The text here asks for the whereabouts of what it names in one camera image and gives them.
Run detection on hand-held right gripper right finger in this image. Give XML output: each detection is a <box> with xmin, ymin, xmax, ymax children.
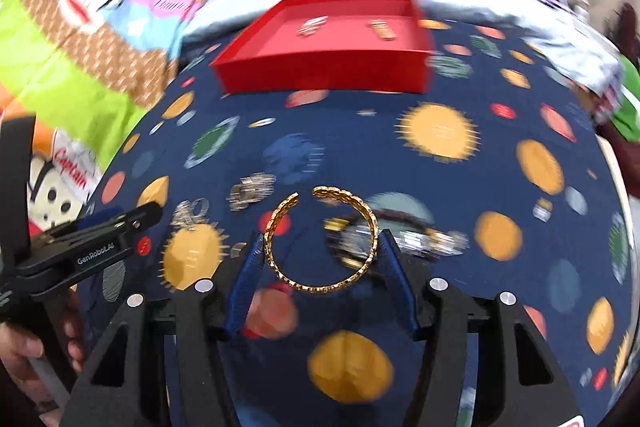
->
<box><xmin>377</xmin><ymin>229</ymin><xmax>586</xmax><ymax>427</ymax></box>

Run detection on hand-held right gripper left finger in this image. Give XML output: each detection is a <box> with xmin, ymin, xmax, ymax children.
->
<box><xmin>60</xmin><ymin>231</ymin><xmax>267</xmax><ymax>427</ymax></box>

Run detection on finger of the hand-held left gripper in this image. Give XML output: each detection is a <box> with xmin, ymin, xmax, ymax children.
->
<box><xmin>30</xmin><ymin>209</ymin><xmax>132</xmax><ymax>245</ymax></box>
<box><xmin>15</xmin><ymin>202</ymin><xmax>163</xmax><ymax>293</ymax></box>

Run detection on silver key ring charm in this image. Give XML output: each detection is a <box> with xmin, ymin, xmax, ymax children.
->
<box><xmin>395</xmin><ymin>229</ymin><xmax>471</xmax><ymax>258</ymax></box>

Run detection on gold bangle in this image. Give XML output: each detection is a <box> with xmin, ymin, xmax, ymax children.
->
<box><xmin>262</xmin><ymin>186</ymin><xmax>382</xmax><ymax>295</ymax></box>

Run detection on red jewelry tray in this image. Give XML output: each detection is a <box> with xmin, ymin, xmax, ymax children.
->
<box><xmin>209</xmin><ymin>0</ymin><xmax>435</xmax><ymax>96</ymax></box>

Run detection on person's left hand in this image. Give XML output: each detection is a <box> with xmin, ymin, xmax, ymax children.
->
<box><xmin>0</xmin><ymin>292</ymin><xmax>85</xmax><ymax>413</ymax></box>

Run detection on silver earrings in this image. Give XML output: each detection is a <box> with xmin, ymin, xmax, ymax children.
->
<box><xmin>227</xmin><ymin>174</ymin><xmax>276</xmax><ymax>210</ymax></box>
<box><xmin>172</xmin><ymin>199</ymin><xmax>208</xmax><ymax>228</ymax></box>

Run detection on navy planet print cloth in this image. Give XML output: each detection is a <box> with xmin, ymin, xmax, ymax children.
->
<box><xmin>75</xmin><ymin>14</ymin><xmax>631</xmax><ymax>427</ymax></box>

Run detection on cartoon printed blanket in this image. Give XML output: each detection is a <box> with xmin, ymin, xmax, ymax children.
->
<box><xmin>0</xmin><ymin>0</ymin><xmax>223</xmax><ymax>253</ymax></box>

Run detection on gold wristwatch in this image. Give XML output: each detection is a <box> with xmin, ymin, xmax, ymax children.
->
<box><xmin>367</xmin><ymin>19</ymin><xmax>398</xmax><ymax>42</ymax></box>

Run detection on green plush toy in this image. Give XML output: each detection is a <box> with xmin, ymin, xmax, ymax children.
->
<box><xmin>610</xmin><ymin>57</ymin><xmax>640</xmax><ymax>138</ymax></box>

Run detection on dark bead bracelet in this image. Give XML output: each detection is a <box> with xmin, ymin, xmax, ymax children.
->
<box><xmin>325</xmin><ymin>207</ymin><xmax>441</xmax><ymax>263</ymax></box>

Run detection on white pearl bracelet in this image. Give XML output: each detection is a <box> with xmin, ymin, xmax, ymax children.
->
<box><xmin>297</xmin><ymin>16</ymin><xmax>328</xmax><ymax>36</ymax></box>

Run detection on dark wooden post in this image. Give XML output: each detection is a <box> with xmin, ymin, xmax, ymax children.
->
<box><xmin>620</xmin><ymin>4</ymin><xmax>640</xmax><ymax>58</ymax></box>

